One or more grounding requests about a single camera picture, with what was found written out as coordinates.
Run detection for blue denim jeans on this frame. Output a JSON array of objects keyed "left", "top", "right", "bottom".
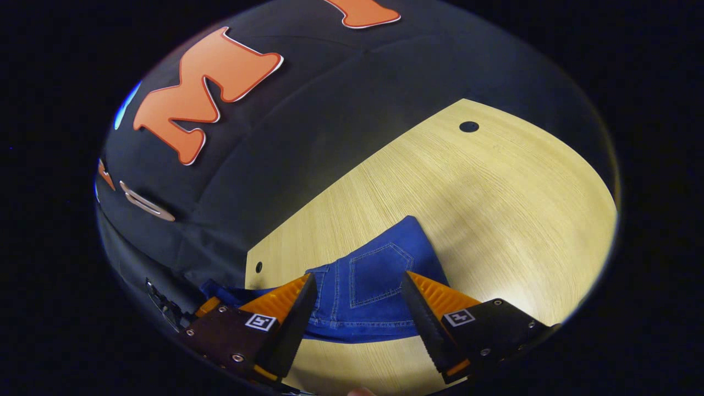
[{"left": 199, "top": 215, "right": 449, "bottom": 345}]

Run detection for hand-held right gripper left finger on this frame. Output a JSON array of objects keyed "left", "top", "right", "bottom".
[{"left": 183, "top": 272, "right": 319, "bottom": 380}]

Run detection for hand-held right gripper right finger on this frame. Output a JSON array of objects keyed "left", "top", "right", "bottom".
[{"left": 399, "top": 270, "right": 560, "bottom": 386}]

